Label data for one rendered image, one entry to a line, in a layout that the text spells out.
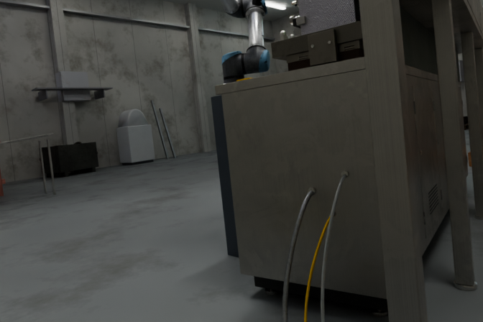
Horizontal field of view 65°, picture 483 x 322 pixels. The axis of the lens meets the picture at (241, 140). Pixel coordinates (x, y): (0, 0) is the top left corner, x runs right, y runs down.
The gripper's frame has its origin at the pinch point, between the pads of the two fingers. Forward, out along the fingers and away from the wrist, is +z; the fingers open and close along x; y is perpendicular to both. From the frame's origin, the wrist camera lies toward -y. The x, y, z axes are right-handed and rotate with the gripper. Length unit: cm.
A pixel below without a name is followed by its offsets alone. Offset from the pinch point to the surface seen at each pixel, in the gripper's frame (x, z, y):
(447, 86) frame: 9, 78, 2
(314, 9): -4.1, 18.9, 2.4
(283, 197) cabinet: -30, 60, -59
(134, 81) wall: 601, -707, -456
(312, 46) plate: -26.1, 36.7, -7.4
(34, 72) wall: 331, -754, -469
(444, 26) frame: 9, 63, 20
